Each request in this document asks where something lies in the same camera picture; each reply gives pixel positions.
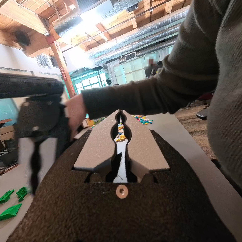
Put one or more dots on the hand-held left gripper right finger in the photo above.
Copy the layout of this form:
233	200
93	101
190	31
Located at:
149	151

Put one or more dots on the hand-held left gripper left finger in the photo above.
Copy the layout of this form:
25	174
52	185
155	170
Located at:
94	151

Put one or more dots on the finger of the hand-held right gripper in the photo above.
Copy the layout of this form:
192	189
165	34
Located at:
49	155
25	155

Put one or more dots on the pile of colourful toy bricks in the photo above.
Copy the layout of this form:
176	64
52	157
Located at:
141	119

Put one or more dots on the person's right forearm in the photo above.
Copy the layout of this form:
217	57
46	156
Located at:
141	94

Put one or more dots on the grey desk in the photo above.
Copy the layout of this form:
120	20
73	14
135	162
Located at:
189	151

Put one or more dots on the black battery charger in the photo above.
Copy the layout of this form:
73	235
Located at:
7	151

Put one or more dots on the yellow cardboard toy box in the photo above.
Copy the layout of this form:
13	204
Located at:
88	122

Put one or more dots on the wooden pillar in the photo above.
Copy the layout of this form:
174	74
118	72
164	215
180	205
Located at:
62	70

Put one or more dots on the group of green toy bricks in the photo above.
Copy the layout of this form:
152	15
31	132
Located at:
9	212

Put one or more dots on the teal framed window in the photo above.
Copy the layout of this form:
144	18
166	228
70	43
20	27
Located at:
88	81

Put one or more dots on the black office chair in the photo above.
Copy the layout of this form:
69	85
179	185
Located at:
203	114

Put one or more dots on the black floor lamp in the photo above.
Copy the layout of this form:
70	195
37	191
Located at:
97	69

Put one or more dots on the black round ceiling speaker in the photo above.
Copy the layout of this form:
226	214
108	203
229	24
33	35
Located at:
22	37

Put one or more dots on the person's torso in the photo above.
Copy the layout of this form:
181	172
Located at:
226	122

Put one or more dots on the large frosted window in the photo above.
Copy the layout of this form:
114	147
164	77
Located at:
132	68

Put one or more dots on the white ceiling vent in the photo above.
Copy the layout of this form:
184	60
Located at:
130	56

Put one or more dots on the wooden ceiling beam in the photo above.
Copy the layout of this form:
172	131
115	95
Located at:
22	17

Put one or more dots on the large black ceiling vent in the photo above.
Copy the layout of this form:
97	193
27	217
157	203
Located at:
94	3

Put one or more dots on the glass wall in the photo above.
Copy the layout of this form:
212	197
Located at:
7	109

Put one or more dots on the wall air vent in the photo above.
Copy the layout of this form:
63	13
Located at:
43	60

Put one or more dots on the black wall speaker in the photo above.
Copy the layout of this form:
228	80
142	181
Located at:
56	61

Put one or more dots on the silver ceiling duct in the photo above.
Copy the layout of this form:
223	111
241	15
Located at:
132	37

